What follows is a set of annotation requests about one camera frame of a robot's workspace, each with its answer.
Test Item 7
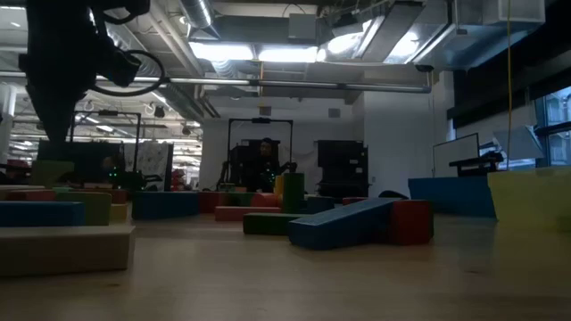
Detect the white board panel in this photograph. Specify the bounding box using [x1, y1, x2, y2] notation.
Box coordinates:
[431, 132, 482, 179]

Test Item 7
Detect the yellow translucent plastic bin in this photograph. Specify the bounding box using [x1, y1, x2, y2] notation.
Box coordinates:
[486, 166, 571, 235]

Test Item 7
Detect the yellow wooden plank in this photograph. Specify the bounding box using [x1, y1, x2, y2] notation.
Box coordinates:
[109, 202, 129, 223]

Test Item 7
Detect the orange wooden block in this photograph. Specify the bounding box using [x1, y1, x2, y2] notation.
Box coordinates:
[3, 189, 58, 203]

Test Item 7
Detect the pink wooden plank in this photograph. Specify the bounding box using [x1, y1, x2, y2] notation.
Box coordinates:
[214, 205, 283, 223]

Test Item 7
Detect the yellow hanging cable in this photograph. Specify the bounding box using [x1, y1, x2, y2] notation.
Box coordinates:
[505, 0, 514, 171]

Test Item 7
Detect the ceiling light fixture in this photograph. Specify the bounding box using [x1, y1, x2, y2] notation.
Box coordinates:
[188, 41, 320, 64]

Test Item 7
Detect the black cabinet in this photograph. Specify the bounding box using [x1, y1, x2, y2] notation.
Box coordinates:
[317, 139, 370, 198]

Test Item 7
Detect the blue plastic bin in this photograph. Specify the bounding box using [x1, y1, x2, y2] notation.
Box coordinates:
[407, 175, 498, 220]

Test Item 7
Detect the grey laptop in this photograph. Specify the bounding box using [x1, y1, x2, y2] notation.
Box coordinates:
[492, 125, 546, 161]

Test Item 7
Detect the light green wooden block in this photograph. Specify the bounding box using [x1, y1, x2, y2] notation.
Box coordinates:
[54, 191, 113, 226]

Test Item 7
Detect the grey ceiling pipe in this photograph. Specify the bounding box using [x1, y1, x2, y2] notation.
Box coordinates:
[0, 70, 433, 95]

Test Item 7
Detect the natural wooden plank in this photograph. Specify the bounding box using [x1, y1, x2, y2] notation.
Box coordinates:
[0, 223, 137, 278]
[0, 184, 46, 193]

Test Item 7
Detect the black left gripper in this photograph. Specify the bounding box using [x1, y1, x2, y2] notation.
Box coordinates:
[20, 0, 109, 162]

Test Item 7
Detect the window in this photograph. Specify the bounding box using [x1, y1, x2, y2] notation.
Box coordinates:
[534, 86, 571, 169]

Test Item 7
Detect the black side desk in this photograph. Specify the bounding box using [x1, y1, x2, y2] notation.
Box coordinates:
[448, 150, 506, 178]

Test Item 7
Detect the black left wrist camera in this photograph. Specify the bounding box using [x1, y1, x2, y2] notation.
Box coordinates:
[104, 44, 143, 89]

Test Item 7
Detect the left gripper cable loop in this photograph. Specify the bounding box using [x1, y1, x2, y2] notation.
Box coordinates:
[90, 47, 167, 98]

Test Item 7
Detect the person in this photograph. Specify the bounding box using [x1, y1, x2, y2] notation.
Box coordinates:
[248, 136, 299, 193]

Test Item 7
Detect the white drawn-on board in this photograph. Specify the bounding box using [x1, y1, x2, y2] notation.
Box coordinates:
[122, 141, 175, 192]

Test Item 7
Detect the blue wooden plank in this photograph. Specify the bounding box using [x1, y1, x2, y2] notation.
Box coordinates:
[286, 197, 400, 251]
[0, 201, 87, 228]
[130, 191, 200, 221]
[304, 195, 336, 215]

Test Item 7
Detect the green wooden cylinder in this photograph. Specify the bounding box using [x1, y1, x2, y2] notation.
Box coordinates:
[282, 172, 306, 215]

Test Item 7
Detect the green wooden plank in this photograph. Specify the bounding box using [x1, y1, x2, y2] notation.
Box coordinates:
[242, 212, 307, 236]

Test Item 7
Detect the black robot cell frame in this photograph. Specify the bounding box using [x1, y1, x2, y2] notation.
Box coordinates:
[70, 110, 143, 188]
[226, 117, 294, 193]

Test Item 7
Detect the round silver duct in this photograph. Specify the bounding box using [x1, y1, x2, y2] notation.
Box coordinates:
[178, 0, 216, 30]

